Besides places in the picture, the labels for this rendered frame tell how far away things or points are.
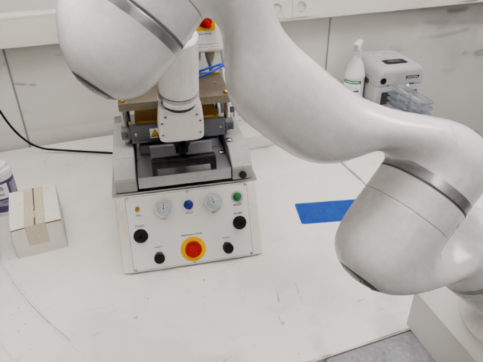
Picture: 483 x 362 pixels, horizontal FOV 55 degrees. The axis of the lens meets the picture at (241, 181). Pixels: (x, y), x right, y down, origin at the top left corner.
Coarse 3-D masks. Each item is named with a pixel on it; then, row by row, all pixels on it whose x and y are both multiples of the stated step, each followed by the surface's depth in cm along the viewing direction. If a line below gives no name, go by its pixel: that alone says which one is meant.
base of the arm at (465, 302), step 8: (464, 296) 68; (472, 296) 67; (480, 296) 66; (464, 304) 84; (472, 304) 70; (480, 304) 69; (464, 312) 83; (472, 312) 82; (480, 312) 74; (464, 320) 83; (472, 320) 82; (480, 320) 81; (472, 328) 81; (480, 328) 80; (480, 336) 80
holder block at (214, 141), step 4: (208, 136) 120; (212, 136) 120; (216, 136) 120; (196, 140) 118; (200, 140) 118; (212, 140) 119; (216, 140) 119; (140, 144) 116; (144, 144) 116; (148, 144) 116; (152, 144) 116; (156, 144) 116; (212, 144) 120; (216, 144) 120; (140, 148) 116; (144, 148) 116; (148, 148) 116; (140, 152) 117; (144, 152) 117; (148, 152) 117
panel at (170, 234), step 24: (168, 192) 111; (192, 192) 112; (216, 192) 113; (240, 192) 114; (144, 216) 111; (168, 216) 112; (192, 216) 113; (216, 216) 114; (240, 216) 115; (168, 240) 112; (192, 240) 113; (216, 240) 115; (240, 240) 116; (144, 264) 112; (168, 264) 113
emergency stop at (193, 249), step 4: (188, 244) 113; (192, 244) 113; (196, 244) 113; (200, 244) 113; (188, 248) 113; (192, 248) 113; (196, 248) 113; (200, 248) 113; (188, 252) 113; (192, 252) 113; (196, 252) 113; (200, 252) 113; (192, 256) 113; (196, 256) 113
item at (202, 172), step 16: (160, 144) 113; (192, 144) 114; (208, 144) 115; (144, 160) 115; (224, 160) 114; (144, 176) 108; (160, 176) 108; (176, 176) 109; (192, 176) 110; (208, 176) 111; (224, 176) 112
